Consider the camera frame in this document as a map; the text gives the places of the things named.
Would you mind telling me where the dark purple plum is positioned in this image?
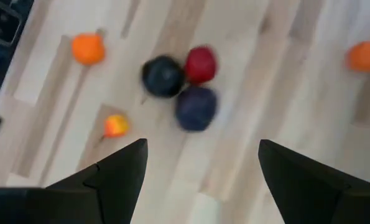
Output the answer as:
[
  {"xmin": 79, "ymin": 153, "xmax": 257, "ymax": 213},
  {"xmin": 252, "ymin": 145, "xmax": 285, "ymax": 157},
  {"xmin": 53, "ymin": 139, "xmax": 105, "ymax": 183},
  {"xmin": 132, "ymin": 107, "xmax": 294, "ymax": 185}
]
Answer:
[{"xmin": 174, "ymin": 85, "xmax": 219, "ymax": 133}]

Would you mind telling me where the shiny black plum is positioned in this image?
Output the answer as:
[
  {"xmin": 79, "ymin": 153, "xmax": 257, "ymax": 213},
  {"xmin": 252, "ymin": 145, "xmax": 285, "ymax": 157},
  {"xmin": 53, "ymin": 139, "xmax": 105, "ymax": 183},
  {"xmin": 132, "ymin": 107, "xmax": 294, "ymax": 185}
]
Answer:
[{"xmin": 141, "ymin": 55, "xmax": 185, "ymax": 99}]

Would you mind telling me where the large orange tangerine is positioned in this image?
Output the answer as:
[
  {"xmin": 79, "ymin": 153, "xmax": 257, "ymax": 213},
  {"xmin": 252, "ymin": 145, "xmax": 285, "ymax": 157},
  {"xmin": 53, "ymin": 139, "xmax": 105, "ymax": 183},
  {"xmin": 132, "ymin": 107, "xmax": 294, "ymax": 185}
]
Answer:
[{"xmin": 72, "ymin": 32, "xmax": 106, "ymax": 67}]

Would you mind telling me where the small orange tangerine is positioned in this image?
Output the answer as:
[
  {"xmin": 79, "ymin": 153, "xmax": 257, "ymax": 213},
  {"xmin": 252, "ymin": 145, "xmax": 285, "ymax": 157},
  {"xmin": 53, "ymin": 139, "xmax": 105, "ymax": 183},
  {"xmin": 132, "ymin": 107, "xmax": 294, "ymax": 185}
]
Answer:
[{"xmin": 345, "ymin": 39, "xmax": 370, "ymax": 74}]

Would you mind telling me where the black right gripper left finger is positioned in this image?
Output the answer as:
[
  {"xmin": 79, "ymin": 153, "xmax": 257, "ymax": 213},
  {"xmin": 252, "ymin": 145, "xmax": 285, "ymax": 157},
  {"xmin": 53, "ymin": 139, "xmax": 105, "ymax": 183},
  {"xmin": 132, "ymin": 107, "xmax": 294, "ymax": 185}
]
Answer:
[{"xmin": 0, "ymin": 138, "xmax": 149, "ymax": 224}]

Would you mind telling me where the silver rimmed black camera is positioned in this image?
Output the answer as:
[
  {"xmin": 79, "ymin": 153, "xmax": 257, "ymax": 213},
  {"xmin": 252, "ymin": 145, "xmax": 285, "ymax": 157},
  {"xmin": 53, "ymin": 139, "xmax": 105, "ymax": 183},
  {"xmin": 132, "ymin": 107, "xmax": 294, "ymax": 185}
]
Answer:
[{"xmin": 0, "ymin": 2, "xmax": 21, "ymax": 47}]

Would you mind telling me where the small dark red plum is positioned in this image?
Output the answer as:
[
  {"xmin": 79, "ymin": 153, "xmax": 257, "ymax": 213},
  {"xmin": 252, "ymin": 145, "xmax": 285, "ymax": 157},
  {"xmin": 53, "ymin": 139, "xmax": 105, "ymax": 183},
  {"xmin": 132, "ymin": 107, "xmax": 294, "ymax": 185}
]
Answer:
[{"xmin": 184, "ymin": 45, "xmax": 218, "ymax": 85}]

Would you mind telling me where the yellow red pear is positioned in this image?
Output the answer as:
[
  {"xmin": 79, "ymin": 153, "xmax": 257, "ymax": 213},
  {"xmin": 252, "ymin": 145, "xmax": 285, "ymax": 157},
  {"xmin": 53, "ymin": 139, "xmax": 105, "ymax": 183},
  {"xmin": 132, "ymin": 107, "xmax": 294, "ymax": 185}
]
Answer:
[{"xmin": 94, "ymin": 113, "xmax": 131, "ymax": 147}]

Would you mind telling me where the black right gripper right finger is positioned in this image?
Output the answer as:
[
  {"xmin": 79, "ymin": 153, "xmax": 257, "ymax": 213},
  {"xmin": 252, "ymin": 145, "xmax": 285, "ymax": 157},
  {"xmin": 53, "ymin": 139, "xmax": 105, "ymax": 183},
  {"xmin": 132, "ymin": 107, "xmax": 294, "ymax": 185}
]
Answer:
[{"xmin": 258, "ymin": 139, "xmax": 370, "ymax": 224}]

